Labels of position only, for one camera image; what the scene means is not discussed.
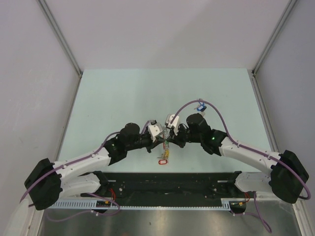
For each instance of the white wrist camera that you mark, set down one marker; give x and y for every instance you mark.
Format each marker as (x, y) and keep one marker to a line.
(172, 122)
(155, 130)

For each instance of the left aluminium frame post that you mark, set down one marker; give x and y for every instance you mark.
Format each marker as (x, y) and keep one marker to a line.
(48, 14)

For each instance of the aluminium frame post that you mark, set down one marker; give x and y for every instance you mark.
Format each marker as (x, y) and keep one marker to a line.
(48, 14)
(275, 34)

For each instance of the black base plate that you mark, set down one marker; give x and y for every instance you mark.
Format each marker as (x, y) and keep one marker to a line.
(171, 189)

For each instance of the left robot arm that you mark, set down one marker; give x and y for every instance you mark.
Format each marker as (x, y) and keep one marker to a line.
(50, 181)

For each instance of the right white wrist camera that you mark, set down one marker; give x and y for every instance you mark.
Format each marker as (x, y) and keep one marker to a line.
(172, 122)

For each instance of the right aluminium frame post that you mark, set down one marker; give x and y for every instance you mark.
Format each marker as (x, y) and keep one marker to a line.
(275, 34)

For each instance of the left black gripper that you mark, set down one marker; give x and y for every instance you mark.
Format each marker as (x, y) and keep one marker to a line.
(152, 144)

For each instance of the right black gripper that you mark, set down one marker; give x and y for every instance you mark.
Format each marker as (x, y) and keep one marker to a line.
(175, 139)

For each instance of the red handled key organizer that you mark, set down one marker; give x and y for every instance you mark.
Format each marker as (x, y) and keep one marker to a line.
(165, 135)

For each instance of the blue tagged key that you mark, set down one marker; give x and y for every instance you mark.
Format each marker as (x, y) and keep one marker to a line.
(201, 107)

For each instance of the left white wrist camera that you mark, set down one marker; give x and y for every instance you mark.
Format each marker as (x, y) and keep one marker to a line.
(155, 130)

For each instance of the white slotted cable duct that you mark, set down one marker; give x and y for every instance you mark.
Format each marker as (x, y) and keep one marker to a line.
(98, 204)

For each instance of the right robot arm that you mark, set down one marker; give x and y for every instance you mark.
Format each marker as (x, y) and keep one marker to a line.
(285, 173)

